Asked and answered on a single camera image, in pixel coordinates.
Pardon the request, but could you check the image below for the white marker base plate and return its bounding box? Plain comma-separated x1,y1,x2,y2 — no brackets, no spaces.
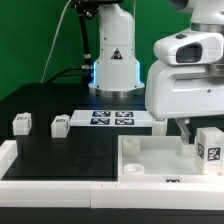
70,110,153,127

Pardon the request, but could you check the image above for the black cable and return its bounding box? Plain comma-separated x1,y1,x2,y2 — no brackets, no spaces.
44,3,96,84

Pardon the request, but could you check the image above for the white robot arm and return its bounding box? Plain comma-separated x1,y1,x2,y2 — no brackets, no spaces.
73,0,224,142

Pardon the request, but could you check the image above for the white cable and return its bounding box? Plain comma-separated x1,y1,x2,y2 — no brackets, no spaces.
40,0,74,84

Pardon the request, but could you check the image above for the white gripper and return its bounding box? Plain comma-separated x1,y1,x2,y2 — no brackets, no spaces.
145,61,224,145

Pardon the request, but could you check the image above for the white square tabletop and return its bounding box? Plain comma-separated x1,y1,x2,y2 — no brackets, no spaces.
118,135,224,184

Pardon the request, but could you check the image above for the white U-shaped fence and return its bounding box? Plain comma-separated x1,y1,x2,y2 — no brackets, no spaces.
0,140,224,210

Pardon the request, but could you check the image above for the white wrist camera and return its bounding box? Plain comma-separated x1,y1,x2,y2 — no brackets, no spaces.
154,29,224,66

